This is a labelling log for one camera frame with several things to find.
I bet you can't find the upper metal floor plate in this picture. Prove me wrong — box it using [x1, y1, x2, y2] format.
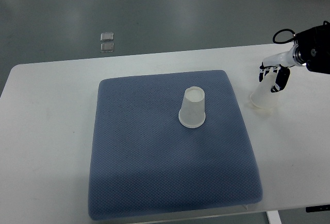
[100, 32, 114, 41]

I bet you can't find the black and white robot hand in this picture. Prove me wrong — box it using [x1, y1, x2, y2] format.
[259, 51, 302, 93]

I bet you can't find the white paper cup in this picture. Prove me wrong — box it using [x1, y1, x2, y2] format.
[178, 86, 206, 129]
[250, 73, 280, 109]

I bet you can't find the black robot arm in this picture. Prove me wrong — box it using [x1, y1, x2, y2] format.
[272, 21, 329, 74]

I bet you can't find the blue grey mesh cushion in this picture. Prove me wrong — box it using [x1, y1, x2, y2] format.
[88, 70, 262, 220]

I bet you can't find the black table bracket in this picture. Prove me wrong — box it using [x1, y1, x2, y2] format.
[305, 204, 330, 213]

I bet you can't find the white table leg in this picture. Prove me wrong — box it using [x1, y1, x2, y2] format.
[266, 211, 282, 224]

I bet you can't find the white paper cup on cushion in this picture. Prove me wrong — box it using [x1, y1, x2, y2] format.
[178, 86, 206, 129]

